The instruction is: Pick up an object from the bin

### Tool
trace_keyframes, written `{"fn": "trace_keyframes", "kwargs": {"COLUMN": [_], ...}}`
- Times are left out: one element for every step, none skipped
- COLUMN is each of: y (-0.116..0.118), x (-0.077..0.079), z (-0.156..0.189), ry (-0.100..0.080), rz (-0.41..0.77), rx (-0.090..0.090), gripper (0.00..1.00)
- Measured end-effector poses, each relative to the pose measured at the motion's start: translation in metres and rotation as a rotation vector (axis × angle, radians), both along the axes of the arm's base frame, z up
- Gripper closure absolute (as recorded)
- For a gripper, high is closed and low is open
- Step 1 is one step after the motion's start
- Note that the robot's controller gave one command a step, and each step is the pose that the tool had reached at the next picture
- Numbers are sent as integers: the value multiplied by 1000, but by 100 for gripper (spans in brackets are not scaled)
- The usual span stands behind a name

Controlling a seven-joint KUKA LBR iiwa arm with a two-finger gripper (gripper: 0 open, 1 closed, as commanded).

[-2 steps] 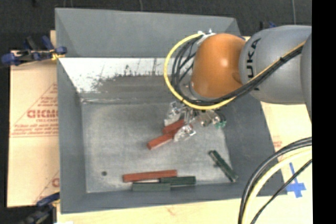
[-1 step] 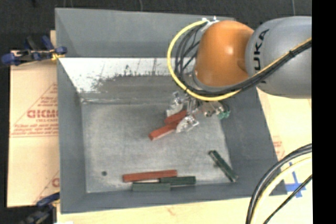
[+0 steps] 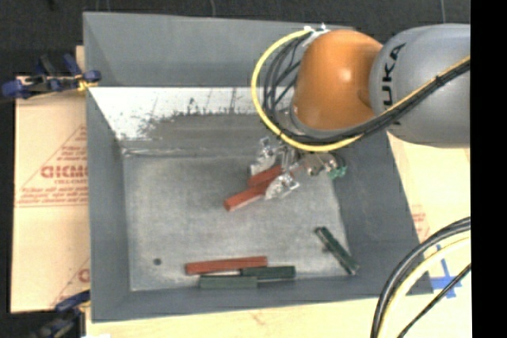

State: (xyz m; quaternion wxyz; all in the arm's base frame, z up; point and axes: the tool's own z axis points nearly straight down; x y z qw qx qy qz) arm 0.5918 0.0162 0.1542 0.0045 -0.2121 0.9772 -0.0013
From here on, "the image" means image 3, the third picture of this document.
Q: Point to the grey metal bin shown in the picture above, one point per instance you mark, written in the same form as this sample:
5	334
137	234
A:
178	210

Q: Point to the brown cardboard board, red print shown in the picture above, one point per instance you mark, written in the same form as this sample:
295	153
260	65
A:
47	170

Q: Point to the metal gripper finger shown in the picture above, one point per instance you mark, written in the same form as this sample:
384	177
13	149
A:
282	186
264	156

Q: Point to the red-brown flat block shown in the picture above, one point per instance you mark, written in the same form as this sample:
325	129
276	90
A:
245	198
263	175
226	265

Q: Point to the dark green flat block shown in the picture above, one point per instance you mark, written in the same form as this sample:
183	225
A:
269	272
336	249

